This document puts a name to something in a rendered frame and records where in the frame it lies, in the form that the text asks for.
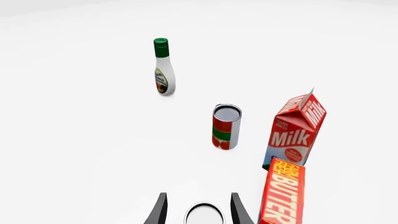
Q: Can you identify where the red and yellow butter box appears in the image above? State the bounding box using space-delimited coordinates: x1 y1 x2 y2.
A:
257 157 307 224

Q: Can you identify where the red and white milk carton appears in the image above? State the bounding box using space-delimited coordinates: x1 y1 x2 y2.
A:
262 86 328 171

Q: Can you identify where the white bottle with green cap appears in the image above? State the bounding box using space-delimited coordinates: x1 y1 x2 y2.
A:
152 37 177 96

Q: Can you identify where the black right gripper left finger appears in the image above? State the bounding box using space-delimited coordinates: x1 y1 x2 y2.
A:
143 192 168 224

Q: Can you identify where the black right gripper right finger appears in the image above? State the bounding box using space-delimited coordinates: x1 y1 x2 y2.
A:
230 192 256 224

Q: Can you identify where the red and green tomato tin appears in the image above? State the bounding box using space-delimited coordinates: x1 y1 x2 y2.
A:
211 103 243 151

